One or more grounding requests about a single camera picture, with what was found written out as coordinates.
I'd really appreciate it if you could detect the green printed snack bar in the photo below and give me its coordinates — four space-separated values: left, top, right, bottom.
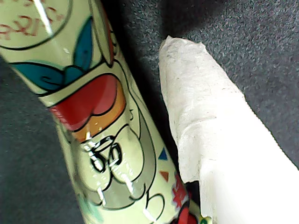
0 0 214 224

